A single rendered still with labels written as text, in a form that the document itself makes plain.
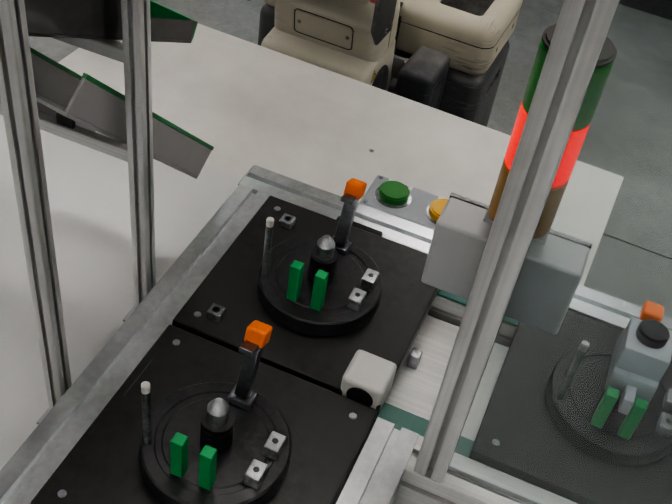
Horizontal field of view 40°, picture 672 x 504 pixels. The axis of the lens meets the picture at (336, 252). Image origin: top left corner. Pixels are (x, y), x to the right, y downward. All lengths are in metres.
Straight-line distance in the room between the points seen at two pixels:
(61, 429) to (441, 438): 0.36
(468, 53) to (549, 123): 1.33
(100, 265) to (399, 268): 0.39
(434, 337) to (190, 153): 0.36
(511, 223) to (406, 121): 0.84
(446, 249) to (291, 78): 0.87
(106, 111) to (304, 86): 0.66
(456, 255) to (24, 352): 0.57
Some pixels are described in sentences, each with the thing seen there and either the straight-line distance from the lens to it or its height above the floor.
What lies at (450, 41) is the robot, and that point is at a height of 0.76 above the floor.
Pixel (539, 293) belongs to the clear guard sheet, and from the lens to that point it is 0.72.
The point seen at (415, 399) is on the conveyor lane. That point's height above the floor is 0.92.
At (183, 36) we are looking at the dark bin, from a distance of 0.99.
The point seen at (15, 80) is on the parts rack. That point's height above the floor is 1.30.
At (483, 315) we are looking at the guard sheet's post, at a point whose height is 1.18.
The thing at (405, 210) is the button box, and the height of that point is 0.96.
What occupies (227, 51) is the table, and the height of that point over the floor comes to 0.86.
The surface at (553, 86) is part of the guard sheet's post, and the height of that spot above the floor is 1.40.
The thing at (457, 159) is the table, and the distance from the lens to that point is 1.45.
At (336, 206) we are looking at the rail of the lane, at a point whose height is 0.96.
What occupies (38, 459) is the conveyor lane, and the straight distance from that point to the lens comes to 0.92.
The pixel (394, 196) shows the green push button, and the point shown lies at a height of 0.97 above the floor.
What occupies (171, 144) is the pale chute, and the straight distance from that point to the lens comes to 1.06.
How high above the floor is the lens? 1.71
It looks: 43 degrees down
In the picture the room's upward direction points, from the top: 10 degrees clockwise
